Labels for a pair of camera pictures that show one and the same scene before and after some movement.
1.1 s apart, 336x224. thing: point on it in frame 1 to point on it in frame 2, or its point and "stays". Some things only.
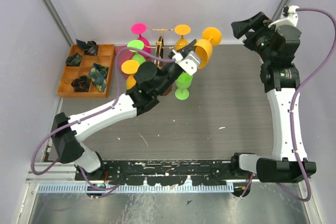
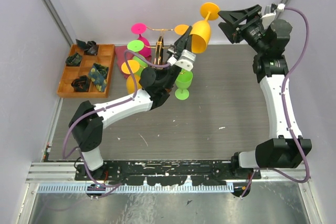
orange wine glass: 181,30 stays
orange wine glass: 203,48 to 200,31
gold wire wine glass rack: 159,50 stays
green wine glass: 137,44 stays
